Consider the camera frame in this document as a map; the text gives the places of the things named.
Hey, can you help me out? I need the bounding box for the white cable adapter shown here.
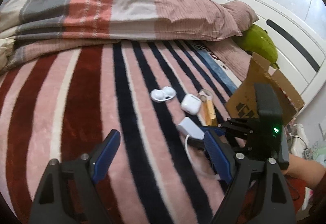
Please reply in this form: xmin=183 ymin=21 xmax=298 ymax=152
xmin=177 ymin=117 xmax=220 ymax=180

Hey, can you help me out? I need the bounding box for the white earbuds case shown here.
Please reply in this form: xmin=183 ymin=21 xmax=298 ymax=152
xmin=181 ymin=94 xmax=202 ymax=115

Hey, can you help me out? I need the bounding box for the tape roll with dispenser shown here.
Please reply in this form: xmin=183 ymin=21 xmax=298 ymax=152
xmin=197 ymin=89 xmax=213 ymax=102

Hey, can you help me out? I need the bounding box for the person right hand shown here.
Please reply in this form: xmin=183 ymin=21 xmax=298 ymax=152
xmin=282 ymin=154 xmax=325 ymax=190

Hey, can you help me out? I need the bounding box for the brown cardboard box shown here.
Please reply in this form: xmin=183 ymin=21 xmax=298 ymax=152
xmin=225 ymin=53 xmax=304 ymax=125

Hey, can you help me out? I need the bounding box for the white contact lens case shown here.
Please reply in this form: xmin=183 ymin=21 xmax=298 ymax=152
xmin=150 ymin=86 xmax=176 ymax=102

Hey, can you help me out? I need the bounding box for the striped fleece blanket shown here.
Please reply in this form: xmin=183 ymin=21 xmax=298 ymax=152
xmin=1 ymin=41 xmax=249 ymax=223

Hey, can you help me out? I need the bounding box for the white bed headboard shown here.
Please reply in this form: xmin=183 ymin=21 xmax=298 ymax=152
xmin=212 ymin=0 xmax=325 ymax=105

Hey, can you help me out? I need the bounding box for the green plush toy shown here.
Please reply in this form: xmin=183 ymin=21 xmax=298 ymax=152
xmin=232 ymin=24 xmax=279 ymax=69

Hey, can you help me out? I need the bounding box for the pink striped pillow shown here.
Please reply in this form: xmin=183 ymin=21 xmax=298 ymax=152
xmin=222 ymin=0 xmax=259 ymax=32

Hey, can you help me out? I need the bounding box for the cream fluffy blanket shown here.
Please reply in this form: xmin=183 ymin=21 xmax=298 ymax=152
xmin=0 ymin=38 xmax=15 ymax=75

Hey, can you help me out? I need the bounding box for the striped folded quilt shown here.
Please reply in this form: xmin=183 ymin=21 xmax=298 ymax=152
xmin=0 ymin=0 xmax=243 ymax=69

